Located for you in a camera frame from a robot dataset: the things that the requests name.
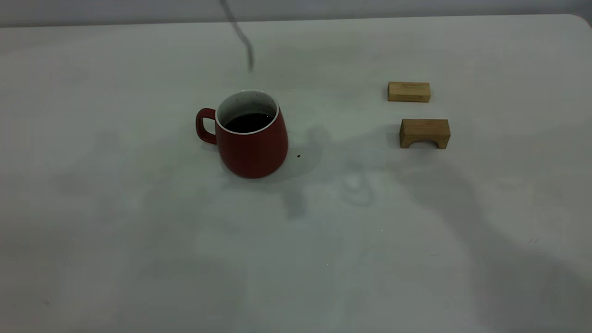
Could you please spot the arched wooden block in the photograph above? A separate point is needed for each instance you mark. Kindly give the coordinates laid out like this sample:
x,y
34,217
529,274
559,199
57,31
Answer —
x,y
425,128

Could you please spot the red ceramic coffee cup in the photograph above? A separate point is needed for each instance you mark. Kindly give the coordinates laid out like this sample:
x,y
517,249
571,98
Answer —
x,y
254,152

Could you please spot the flat rectangular wooden block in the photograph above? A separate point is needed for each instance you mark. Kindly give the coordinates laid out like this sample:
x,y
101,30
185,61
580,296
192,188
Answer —
x,y
409,91

